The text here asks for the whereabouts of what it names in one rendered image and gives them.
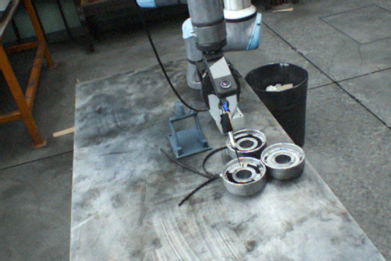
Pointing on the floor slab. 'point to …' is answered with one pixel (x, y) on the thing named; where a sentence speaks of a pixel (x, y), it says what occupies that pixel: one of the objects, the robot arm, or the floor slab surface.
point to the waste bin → (283, 106)
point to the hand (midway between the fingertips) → (225, 118)
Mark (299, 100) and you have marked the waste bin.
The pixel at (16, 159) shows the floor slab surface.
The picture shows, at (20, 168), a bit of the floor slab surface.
